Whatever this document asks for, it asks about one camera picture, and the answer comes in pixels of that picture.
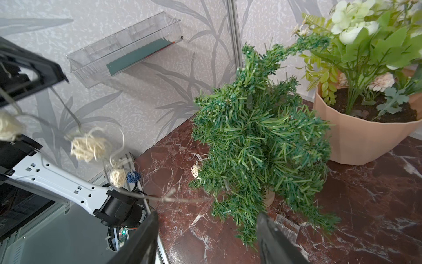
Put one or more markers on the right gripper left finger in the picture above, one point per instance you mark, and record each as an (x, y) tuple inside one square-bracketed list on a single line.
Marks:
[(141, 248)]

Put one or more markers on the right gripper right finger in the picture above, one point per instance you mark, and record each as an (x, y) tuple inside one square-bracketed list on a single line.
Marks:
[(274, 247)]

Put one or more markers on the small green christmas tree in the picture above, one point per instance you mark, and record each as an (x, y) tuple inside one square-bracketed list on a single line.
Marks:
[(262, 138)]

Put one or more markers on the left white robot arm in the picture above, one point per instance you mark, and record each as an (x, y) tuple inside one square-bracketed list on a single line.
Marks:
[(22, 162)]

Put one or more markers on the green circuit board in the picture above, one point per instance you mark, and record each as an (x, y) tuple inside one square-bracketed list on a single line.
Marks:
[(121, 236)]

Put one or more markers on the clear battery box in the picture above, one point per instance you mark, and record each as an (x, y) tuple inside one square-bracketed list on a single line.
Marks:
[(288, 228)]

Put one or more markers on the potted white flower plant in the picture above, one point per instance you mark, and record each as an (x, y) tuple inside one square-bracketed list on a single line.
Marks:
[(368, 77)]

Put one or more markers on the clear plastic wall tray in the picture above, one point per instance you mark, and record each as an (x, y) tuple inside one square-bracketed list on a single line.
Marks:
[(116, 53)]

